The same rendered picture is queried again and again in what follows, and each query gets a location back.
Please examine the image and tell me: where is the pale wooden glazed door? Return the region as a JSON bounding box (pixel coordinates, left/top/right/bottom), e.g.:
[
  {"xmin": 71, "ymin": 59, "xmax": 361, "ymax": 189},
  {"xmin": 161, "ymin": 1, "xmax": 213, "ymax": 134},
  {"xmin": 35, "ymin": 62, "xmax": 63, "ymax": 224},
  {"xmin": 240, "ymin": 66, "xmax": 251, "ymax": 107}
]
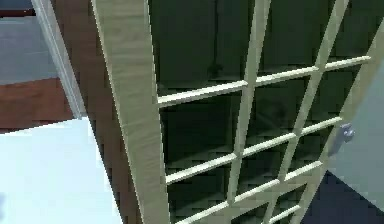
[{"xmin": 90, "ymin": 0, "xmax": 384, "ymax": 224}]

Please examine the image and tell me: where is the silver door handle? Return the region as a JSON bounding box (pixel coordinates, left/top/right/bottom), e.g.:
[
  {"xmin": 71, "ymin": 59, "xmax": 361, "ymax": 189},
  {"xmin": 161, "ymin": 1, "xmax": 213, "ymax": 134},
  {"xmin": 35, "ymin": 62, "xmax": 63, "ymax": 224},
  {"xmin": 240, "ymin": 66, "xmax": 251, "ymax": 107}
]
[{"xmin": 327, "ymin": 122, "xmax": 356, "ymax": 158}]

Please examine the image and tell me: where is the white door frame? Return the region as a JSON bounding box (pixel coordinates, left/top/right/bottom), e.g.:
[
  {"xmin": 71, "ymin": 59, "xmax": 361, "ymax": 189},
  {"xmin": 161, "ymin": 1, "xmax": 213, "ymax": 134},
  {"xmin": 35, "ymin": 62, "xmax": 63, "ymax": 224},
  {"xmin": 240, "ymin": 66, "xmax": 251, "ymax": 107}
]
[{"xmin": 31, "ymin": 0, "xmax": 88, "ymax": 120}]

